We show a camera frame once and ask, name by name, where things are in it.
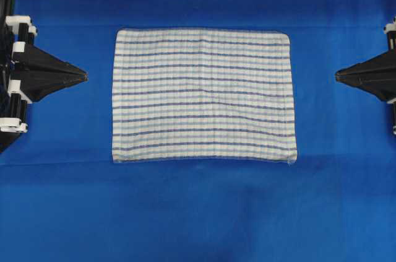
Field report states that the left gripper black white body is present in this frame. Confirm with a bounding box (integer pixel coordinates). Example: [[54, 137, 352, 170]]
[[1, 15, 37, 133]]

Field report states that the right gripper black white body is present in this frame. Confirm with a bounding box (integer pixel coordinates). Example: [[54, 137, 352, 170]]
[[383, 15, 396, 135]]

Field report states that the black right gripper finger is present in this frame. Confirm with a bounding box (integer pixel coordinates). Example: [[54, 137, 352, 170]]
[[335, 76, 395, 103], [335, 50, 395, 77]]

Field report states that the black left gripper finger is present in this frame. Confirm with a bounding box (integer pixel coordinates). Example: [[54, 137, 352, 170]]
[[12, 41, 87, 76], [8, 74, 88, 103]]

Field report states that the blue striped white towel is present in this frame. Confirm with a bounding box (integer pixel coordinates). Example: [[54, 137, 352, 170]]
[[112, 28, 298, 164]]

